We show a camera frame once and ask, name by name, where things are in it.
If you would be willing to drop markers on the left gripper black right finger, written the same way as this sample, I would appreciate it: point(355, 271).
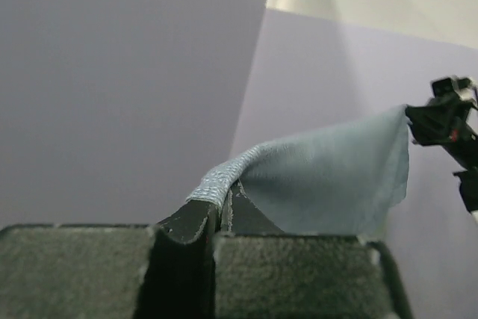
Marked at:
point(263, 272)

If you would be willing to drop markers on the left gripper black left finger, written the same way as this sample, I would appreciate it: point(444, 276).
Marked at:
point(160, 270)

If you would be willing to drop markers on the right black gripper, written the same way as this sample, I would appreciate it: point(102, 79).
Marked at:
point(443, 120)

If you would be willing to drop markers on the blue fabric pillowcase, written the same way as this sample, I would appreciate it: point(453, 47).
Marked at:
point(339, 180)

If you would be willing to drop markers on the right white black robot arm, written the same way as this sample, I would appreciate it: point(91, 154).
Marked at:
point(467, 187)

